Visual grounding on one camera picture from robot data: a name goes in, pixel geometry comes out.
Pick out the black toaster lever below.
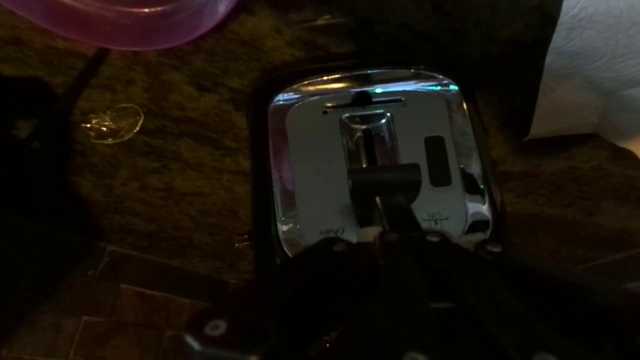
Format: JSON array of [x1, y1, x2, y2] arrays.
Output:
[[345, 159, 424, 202]]

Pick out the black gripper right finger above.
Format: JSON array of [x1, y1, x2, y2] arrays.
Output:
[[381, 193, 528, 360]]

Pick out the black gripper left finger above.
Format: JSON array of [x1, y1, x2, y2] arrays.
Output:
[[285, 194, 396, 360]]

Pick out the purple plastic bowl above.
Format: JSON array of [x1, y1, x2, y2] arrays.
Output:
[[18, 0, 239, 55]]

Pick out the chrome and black toaster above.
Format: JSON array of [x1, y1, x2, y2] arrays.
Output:
[[248, 65, 505, 268]]

